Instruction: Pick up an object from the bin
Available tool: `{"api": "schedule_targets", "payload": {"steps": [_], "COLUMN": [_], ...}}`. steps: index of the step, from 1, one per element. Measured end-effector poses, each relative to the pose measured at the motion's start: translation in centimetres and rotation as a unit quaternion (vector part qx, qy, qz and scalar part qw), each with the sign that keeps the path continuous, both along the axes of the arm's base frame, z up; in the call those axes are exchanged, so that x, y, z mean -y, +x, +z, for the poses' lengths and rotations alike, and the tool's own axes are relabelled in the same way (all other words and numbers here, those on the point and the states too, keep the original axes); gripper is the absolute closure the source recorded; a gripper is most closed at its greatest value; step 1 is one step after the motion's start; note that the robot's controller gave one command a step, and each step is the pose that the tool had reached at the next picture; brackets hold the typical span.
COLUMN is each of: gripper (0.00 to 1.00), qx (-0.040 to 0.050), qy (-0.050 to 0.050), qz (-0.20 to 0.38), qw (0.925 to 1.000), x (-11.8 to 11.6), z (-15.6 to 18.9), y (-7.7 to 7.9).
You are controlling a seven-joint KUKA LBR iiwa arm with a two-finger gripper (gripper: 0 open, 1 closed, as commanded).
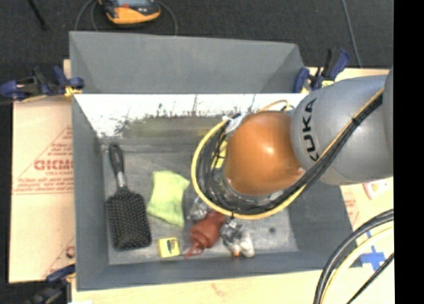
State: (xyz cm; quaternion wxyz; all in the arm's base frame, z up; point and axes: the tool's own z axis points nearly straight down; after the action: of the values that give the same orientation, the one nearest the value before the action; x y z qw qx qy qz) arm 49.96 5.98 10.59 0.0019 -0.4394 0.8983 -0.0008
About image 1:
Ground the black hairbrush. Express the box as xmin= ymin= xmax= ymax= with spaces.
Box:
xmin=105 ymin=142 xmax=153 ymax=252

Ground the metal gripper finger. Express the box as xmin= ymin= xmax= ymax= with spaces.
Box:
xmin=186 ymin=195 xmax=212 ymax=223
xmin=219 ymin=219 xmax=246 ymax=242

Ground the small yellow box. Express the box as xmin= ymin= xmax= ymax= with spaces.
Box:
xmin=157 ymin=236 xmax=182 ymax=259

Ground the white toy with orange tip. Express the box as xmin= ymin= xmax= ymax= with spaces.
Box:
xmin=229 ymin=234 xmax=256 ymax=259

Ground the brown cardboard board red print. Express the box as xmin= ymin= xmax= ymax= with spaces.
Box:
xmin=7 ymin=95 xmax=78 ymax=284

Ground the white and pink packet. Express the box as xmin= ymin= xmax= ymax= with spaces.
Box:
xmin=362 ymin=178 xmax=391 ymax=200

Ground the light green cloth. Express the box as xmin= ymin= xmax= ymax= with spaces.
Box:
xmin=146 ymin=170 xmax=191 ymax=228

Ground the red-brown squeeze bottle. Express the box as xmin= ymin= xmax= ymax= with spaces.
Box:
xmin=184 ymin=210 xmax=227 ymax=260

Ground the grey metal bin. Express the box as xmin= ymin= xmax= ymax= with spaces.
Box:
xmin=68 ymin=30 xmax=358 ymax=291

